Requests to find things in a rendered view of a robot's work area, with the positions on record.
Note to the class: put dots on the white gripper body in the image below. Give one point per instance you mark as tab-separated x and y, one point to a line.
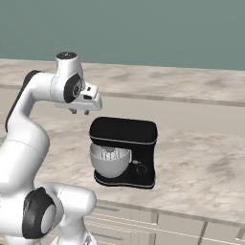
83	104

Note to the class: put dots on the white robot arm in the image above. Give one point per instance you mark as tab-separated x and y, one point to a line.
24	150

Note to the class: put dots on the black stand mixer with bowl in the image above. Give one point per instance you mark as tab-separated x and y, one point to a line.
127	150

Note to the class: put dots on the beige drawer front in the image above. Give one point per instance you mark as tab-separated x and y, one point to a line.
127	234
127	212

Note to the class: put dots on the beige cupboard door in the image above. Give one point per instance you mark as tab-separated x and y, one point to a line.
182	229

